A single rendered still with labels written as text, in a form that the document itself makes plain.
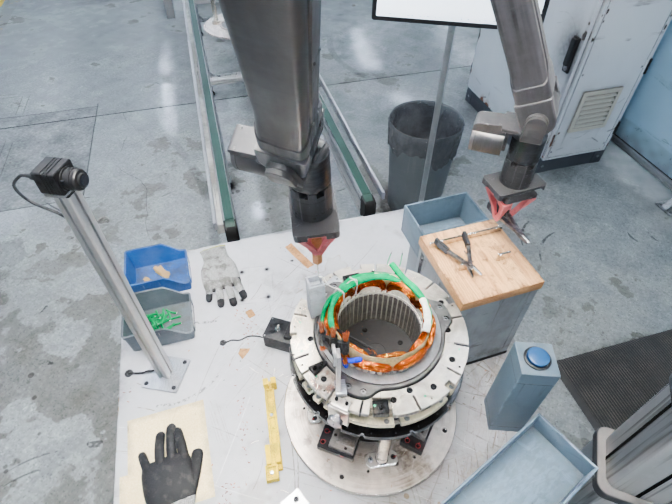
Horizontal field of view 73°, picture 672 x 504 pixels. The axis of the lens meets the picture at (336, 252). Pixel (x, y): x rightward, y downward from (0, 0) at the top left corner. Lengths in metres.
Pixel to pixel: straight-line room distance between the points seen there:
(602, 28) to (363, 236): 1.84
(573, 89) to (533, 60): 2.18
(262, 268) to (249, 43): 1.08
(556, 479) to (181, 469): 0.71
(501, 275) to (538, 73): 0.42
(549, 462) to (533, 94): 0.58
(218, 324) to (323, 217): 0.69
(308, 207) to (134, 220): 2.31
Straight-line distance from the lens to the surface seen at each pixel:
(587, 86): 3.01
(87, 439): 2.15
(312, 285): 0.80
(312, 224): 0.63
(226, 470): 1.09
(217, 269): 1.35
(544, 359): 0.94
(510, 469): 0.85
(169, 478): 1.09
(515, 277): 1.02
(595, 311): 2.53
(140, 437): 1.17
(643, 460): 0.93
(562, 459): 0.89
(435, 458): 1.07
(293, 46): 0.30
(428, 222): 1.20
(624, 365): 2.39
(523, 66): 0.79
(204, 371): 1.20
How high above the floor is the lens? 1.79
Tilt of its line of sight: 47 degrees down
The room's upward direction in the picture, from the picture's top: straight up
